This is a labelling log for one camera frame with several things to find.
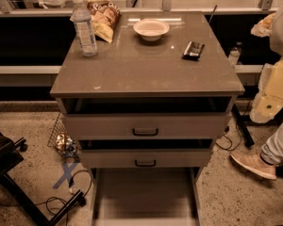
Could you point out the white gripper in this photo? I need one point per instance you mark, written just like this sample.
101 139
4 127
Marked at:
281 34

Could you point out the top grey drawer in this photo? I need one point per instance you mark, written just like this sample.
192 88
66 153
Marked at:
145 118

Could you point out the grey drawer cabinet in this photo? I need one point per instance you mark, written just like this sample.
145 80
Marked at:
131 67

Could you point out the middle grey drawer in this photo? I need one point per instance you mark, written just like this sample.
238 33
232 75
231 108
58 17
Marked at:
146 153

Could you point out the bottom open grey drawer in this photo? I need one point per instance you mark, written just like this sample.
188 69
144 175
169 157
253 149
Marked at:
145 197

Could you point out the small white bottle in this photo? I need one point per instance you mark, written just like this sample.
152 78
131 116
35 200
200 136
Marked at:
234 54

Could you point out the black table leg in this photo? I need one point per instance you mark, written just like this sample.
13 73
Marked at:
245 133

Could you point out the grey trouser leg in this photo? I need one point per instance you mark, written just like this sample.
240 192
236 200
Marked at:
272 149

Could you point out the tan sneaker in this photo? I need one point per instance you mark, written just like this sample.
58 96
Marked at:
255 164

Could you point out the white paper bowl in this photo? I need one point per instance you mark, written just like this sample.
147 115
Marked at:
151 30

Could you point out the yellow chip bag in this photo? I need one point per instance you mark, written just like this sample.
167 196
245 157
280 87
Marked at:
105 16

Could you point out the clear plastic water bottle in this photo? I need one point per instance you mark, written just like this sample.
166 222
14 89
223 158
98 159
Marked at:
83 28

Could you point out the black office chair base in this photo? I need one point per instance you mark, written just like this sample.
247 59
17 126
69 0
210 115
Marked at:
46 178

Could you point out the wire waste basket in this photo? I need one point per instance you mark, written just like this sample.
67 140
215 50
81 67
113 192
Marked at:
60 141

